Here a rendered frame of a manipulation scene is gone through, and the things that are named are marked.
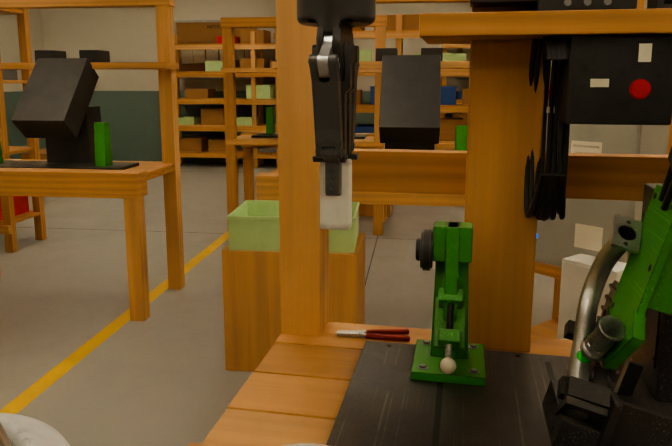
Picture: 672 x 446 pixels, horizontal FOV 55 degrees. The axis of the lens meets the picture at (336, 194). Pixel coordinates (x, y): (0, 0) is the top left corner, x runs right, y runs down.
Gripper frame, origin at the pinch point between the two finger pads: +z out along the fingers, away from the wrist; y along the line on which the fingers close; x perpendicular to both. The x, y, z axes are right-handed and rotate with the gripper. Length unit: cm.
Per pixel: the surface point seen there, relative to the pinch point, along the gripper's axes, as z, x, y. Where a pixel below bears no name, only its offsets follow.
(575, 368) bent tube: 31, 30, -33
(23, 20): -63, -360, -437
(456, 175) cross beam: 8, 11, -74
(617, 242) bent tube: 12, 35, -36
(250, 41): -76, -327, -938
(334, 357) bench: 43, -11, -56
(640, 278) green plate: 16, 37, -31
